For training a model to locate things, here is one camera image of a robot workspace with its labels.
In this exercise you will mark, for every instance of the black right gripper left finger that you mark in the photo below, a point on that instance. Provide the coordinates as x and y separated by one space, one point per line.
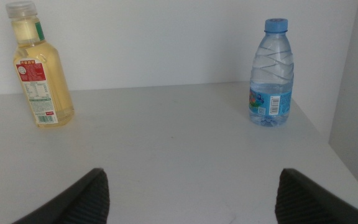
82 202

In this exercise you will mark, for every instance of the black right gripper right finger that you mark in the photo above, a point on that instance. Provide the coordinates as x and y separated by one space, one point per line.
303 202

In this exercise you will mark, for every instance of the clear water bottle blue cap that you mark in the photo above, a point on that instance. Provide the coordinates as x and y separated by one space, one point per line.
270 77

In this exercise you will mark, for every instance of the yellow tea bottle red label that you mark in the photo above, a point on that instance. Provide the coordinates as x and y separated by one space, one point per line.
47 77

